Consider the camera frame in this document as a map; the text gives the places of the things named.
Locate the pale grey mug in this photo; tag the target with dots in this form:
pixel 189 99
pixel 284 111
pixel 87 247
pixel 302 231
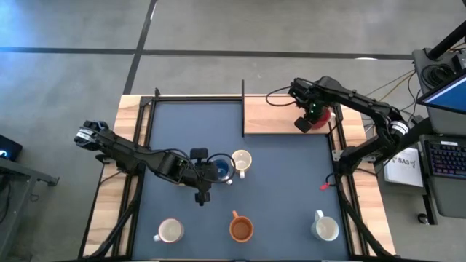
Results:
pixel 325 228

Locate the blue mug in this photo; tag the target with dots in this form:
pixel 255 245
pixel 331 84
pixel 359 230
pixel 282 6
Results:
pixel 221 168

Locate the white mug reddish outside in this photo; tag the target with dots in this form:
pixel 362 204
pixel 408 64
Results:
pixel 170 230

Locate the wooden shelf board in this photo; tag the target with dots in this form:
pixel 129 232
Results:
pixel 269 120

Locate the black backlit keyboard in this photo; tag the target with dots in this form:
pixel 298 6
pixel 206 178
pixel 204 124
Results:
pixel 448 160

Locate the black device with light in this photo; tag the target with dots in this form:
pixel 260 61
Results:
pixel 9 145

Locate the cream mug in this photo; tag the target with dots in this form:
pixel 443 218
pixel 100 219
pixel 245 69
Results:
pixel 242 160

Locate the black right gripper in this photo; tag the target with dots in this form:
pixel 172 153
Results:
pixel 307 98

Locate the black pole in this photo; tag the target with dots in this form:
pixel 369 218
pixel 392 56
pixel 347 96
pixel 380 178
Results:
pixel 446 43

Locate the white paper sign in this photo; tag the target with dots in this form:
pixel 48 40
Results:
pixel 402 171

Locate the orange mug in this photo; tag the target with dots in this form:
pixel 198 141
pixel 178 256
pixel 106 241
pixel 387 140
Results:
pixel 241 229

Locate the black caster wheel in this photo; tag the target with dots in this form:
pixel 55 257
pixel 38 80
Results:
pixel 423 218

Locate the grey equipment cart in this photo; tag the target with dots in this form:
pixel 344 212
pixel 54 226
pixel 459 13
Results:
pixel 451 200

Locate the grey metal desk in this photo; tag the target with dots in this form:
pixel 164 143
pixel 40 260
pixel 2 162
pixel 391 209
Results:
pixel 22 174

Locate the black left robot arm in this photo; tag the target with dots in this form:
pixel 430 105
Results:
pixel 123 151

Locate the monitor with blue screen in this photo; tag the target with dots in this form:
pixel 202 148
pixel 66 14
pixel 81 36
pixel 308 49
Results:
pixel 451 96

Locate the black aluminium table frame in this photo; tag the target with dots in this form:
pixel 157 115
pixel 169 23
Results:
pixel 182 99

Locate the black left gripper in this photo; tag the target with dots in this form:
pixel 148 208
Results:
pixel 202 174

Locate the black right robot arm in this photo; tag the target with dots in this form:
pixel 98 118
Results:
pixel 364 103

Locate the blue-grey table mat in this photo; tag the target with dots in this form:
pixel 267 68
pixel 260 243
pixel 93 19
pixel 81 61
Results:
pixel 276 189

